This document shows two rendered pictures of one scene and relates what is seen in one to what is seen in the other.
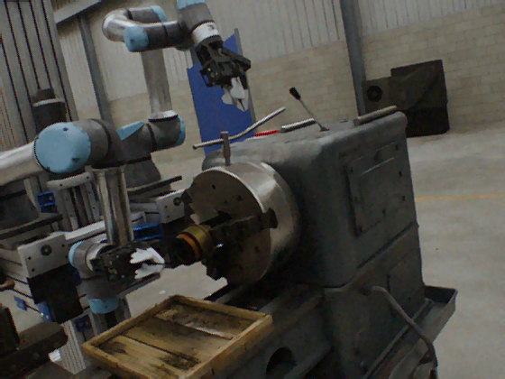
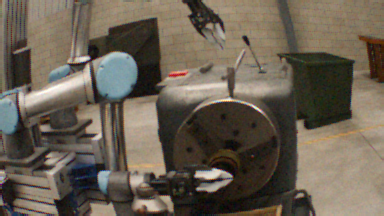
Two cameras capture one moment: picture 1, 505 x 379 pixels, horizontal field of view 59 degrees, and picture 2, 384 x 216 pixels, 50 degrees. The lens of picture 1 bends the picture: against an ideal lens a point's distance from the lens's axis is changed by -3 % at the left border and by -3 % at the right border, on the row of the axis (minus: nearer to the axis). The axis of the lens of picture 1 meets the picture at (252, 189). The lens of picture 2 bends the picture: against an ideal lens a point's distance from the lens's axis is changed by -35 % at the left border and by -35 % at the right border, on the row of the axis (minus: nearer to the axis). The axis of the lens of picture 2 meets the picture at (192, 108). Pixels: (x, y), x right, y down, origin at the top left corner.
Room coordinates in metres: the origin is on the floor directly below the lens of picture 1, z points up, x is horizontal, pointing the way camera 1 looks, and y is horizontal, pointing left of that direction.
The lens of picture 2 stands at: (-0.18, 1.01, 1.50)
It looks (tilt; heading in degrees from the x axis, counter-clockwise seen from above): 10 degrees down; 328
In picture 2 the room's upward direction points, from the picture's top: 7 degrees counter-clockwise
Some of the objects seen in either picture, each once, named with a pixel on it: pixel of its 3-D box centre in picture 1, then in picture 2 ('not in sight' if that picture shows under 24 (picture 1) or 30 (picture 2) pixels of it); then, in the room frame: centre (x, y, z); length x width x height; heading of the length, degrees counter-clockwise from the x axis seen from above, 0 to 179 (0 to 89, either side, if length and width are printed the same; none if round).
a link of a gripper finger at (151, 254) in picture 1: (143, 258); (212, 176); (0.97, 0.27, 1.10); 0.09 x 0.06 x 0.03; 46
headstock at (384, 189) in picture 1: (316, 189); (241, 127); (1.49, -0.21, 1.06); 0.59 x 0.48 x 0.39; 136
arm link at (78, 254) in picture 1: (89, 257); (117, 184); (1.16, 0.46, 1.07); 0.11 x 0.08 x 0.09; 46
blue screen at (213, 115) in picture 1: (219, 120); not in sight; (8.16, 0.33, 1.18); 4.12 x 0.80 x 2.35; 15
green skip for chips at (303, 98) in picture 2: not in sight; (321, 87); (4.58, -3.96, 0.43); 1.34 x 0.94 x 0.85; 156
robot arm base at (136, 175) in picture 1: (139, 170); (62, 112); (1.76, 0.41, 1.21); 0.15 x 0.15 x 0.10
